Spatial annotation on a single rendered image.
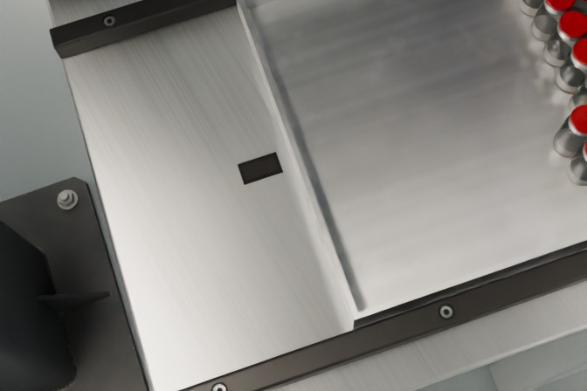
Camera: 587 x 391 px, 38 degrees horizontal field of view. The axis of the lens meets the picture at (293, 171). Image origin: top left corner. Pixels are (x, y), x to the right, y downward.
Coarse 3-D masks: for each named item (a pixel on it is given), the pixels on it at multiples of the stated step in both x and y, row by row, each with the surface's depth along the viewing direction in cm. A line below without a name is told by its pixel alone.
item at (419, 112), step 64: (256, 0) 65; (320, 0) 66; (384, 0) 65; (448, 0) 65; (512, 0) 65; (320, 64) 64; (384, 64) 64; (448, 64) 63; (512, 64) 63; (320, 128) 62; (384, 128) 62; (448, 128) 62; (512, 128) 61; (320, 192) 60; (384, 192) 60; (448, 192) 60; (512, 192) 60; (576, 192) 60; (384, 256) 59; (448, 256) 58; (512, 256) 58
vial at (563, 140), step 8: (576, 112) 57; (584, 112) 57; (568, 120) 58; (576, 120) 57; (584, 120) 57; (560, 128) 59; (568, 128) 58; (576, 128) 56; (584, 128) 56; (560, 136) 59; (568, 136) 58; (576, 136) 57; (584, 136) 57; (560, 144) 60; (568, 144) 59; (576, 144) 58; (560, 152) 60; (568, 152) 60; (576, 152) 59
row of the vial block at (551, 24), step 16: (528, 0) 63; (544, 0) 60; (560, 0) 60; (544, 16) 61; (560, 16) 60; (576, 16) 59; (544, 32) 62; (560, 32) 59; (576, 32) 59; (544, 48) 63; (560, 48) 60; (576, 48) 58; (560, 64) 62; (576, 64) 59; (560, 80) 62; (576, 80) 60; (576, 96) 60
